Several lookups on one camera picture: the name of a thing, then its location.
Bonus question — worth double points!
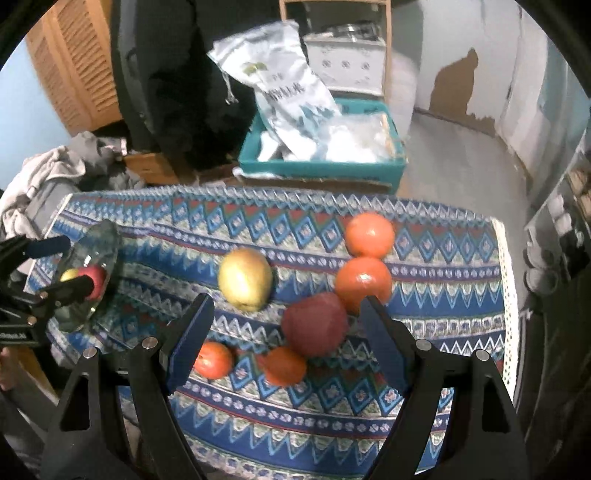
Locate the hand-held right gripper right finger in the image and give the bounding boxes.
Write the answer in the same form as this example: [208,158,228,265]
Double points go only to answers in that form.
[360,295,529,480]

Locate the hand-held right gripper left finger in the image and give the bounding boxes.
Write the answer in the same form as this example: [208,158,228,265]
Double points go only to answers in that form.
[39,293,215,480]

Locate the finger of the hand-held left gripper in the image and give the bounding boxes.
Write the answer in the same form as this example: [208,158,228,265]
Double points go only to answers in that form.
[0,235,72,278]
[0,276,96,320]

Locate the small orange-red tomato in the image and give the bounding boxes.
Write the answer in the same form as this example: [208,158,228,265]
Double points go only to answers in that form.
[194,342,234,380]
[264,346,308,387]

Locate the glass bowl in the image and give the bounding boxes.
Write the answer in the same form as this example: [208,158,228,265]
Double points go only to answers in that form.
[48,219,122,334]

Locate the orange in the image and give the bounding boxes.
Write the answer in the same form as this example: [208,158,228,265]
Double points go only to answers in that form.
[345,212,396,259]
[334,257,393,315]

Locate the large red apple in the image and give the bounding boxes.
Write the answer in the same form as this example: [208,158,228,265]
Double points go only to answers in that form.
[281,292,350,358]

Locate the yellow-green pear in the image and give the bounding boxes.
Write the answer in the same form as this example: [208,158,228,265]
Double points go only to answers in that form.
[218,248,273,312]

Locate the small red apple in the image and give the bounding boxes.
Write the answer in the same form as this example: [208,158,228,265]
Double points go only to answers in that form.
[76,266,108,301]

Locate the beige cloth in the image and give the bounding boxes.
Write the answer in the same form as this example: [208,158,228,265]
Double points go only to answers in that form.
[0,145,88,228]

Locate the grey garment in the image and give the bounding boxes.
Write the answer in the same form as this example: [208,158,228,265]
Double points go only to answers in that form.
[69,130,145,191]

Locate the wooden box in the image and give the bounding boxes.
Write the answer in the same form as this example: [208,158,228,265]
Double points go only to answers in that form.
[124,152,195,186]

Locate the blue patterned tablecloth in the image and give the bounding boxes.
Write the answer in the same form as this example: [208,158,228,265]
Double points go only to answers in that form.
[25,186,519,476]

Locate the wooden louvered door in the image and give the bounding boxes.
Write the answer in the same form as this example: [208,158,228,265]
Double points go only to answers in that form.
[25,0,125,137]

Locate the teal plastic crate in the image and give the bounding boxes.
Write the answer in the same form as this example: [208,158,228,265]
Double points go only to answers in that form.
[238,98,409,185]

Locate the grey shelf unit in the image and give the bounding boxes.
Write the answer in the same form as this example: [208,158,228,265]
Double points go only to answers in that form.
[522,138,591,296]

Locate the clear plastic bags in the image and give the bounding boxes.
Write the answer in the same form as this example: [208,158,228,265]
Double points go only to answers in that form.
[257,113,402,163]

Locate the dark hanging coat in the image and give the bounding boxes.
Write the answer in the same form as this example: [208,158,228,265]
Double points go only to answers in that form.
[110,0,282,171]

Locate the white printed bag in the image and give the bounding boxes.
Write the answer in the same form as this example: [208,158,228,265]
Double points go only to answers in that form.
[208,20,342,162]

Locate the white patterned box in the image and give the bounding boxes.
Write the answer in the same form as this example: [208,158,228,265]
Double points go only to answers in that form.
[303,34,386,97]

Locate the wooden shelf rack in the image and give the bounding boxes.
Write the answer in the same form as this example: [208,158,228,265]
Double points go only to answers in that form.
[278,0,393,97]

